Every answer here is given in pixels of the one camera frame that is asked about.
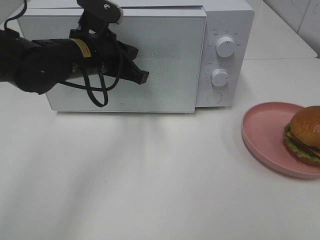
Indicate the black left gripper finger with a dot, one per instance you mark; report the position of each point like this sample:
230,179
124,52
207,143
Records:
130,72
130,51

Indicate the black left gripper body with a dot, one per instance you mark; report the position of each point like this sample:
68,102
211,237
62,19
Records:
98,53

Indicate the white microwave door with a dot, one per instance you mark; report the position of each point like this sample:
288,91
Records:
169,48

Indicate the round white door button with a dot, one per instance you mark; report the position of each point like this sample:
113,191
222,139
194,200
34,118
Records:
214,98

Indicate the white timer knob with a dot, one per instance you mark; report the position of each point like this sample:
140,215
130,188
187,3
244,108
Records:
219,77

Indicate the pink round plate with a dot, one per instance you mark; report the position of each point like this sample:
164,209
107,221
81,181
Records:
262,130

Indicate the burger with lettuce and cheese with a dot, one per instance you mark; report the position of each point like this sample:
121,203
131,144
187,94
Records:
301,135

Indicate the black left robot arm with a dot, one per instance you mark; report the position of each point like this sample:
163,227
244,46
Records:
37,66

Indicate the white microwave oven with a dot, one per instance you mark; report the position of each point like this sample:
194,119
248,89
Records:
233,18

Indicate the upper white power knob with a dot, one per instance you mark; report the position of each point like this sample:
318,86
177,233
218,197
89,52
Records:
225,46

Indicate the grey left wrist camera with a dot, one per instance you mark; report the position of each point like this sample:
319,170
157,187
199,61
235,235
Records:
96,17

